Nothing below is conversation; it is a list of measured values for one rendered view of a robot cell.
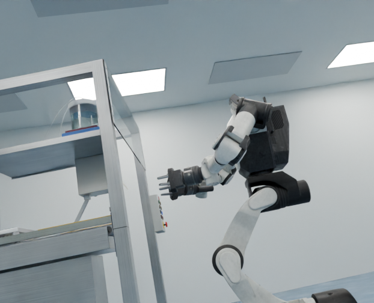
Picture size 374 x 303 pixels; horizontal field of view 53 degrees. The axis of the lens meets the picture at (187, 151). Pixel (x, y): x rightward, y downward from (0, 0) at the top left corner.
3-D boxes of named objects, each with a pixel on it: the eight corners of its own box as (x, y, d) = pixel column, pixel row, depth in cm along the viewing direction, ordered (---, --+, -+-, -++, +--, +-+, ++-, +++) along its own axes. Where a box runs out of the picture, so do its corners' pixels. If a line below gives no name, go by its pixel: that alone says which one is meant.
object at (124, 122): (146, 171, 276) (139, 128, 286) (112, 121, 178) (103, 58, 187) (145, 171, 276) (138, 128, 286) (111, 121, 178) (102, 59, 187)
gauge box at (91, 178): (123, 190, 207) (118, 156, 212) (119, 186, 196) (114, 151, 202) (85, 198, 207) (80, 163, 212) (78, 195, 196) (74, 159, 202)
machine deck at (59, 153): (118, 157, 212) (118, 151, 213) (100, 136, 176) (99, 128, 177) (11, 179, 212) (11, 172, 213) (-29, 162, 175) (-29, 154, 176)
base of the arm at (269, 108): (265, 135, 173) (272, 118, 179) (267, 117, 163) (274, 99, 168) (234, 128, 178) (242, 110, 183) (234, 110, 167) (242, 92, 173)
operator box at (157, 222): (165, 232, 274) (159, 197, 281) (163, 230, 258) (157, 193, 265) (157, 233, 274) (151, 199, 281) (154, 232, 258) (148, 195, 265)
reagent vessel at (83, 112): (103, 134, 209) (99, 104, 214) (95, 125, 194) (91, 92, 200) (76, 140, 209) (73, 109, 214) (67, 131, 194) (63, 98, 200)
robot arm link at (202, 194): (186, 177, 207) (203, 175, 213) (184, 195, 209) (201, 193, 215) (196, 182, 197) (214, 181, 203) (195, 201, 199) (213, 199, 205)
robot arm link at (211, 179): (195, 186, 173) (218, 180, 172) (190, 164, 176) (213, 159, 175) (198, 190, 184) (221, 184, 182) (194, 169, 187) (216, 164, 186)
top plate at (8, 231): (-34, 241, 173) (-34, 237, 174) (-6, 244, 197) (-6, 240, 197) (17, 231, 173) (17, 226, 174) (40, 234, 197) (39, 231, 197)
